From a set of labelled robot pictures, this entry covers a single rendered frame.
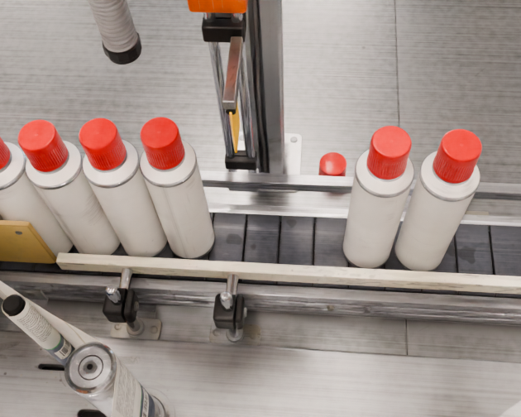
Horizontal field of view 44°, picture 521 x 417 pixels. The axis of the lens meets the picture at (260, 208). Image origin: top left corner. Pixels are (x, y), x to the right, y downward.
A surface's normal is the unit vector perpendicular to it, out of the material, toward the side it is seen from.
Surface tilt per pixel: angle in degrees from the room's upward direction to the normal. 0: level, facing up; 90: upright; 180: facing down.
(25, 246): 90
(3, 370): 0
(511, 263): 0
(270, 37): 90
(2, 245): 90
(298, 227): 0
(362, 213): 90
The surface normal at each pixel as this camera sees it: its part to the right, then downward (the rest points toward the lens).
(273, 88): -0.07, 0.87
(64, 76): -0.04, -0.48
